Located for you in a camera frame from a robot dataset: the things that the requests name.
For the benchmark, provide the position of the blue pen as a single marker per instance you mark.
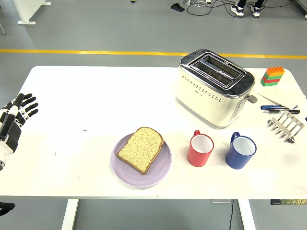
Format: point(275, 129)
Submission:
point(269, 107)

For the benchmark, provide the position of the person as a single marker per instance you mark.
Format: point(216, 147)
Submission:
point(237, 9)

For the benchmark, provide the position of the white paper sheet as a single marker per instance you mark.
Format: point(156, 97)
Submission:
point(287, 93)

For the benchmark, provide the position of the black foot pedal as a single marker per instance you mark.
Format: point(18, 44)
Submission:
point(177, 7)

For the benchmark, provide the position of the toy brick stack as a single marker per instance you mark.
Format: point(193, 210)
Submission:
point(271, 79)

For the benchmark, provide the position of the chair leg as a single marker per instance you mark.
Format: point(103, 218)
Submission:
point(2, 28)

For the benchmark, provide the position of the cream and chrome toaster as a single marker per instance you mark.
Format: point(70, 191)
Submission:
point(204, 105)

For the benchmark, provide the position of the white table label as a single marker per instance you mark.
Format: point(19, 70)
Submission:
point(220, 201)

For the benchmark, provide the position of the bread slice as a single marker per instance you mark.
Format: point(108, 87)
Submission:
point(141, 149)

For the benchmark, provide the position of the white power strip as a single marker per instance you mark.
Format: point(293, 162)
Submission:
point(204, 1)

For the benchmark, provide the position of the white furniture base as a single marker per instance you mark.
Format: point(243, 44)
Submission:
point(26, 9)

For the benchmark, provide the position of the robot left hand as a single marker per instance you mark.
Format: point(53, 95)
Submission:
point(10, 141)

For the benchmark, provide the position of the table control panel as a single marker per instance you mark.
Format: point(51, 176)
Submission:
point(287, 202)

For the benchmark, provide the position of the white table leg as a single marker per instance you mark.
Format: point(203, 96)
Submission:
point(247, 215)
point(69, 215)

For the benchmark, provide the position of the black pen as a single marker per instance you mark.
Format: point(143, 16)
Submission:
point(278, 111)

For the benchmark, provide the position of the purple plate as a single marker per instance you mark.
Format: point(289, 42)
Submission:
point(134, 177)

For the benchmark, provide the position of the blue mug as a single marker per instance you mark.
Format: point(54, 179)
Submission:
point(236, 161)

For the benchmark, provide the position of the metal toast rack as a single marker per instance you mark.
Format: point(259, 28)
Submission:
point(280, 127)

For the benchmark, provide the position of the red mug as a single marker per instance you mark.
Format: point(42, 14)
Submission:
point(197, 158)

